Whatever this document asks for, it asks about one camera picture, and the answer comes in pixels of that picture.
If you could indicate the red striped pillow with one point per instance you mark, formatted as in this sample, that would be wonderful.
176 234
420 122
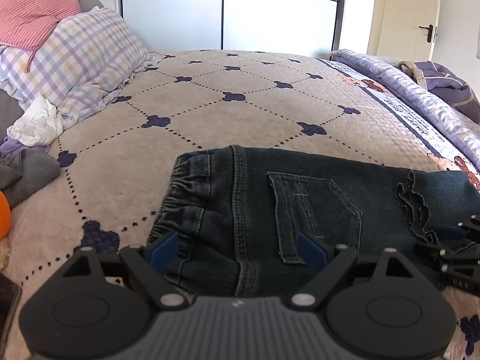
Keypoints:
33 11

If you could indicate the white crumpled cloth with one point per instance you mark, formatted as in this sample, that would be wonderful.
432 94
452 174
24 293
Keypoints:
35 123

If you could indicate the orange plush toy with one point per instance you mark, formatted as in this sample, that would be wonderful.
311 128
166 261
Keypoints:
3 213

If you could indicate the grey garment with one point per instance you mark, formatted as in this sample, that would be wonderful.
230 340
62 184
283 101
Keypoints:
30 172

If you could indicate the plaid pillow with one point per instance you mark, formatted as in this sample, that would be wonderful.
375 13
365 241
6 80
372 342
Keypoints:
90 52

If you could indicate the purple cloth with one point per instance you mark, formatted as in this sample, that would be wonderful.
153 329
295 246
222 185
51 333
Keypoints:
9 148

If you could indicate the wardrobe with sliding doors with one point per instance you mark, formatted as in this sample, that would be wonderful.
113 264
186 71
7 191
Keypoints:
225 15

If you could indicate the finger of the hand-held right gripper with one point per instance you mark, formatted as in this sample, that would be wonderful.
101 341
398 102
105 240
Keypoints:
457 257
450 232

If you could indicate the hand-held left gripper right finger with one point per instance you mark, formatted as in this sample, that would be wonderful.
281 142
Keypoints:
312 250

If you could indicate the cream door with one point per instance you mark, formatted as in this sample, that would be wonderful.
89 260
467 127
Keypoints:
401 11

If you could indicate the purple quilt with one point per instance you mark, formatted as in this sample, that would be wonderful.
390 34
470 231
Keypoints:
412 90

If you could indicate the dark blue jeans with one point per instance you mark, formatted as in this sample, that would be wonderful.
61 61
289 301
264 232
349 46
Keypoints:
300 202

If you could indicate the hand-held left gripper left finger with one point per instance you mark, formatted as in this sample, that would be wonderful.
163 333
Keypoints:
165 252

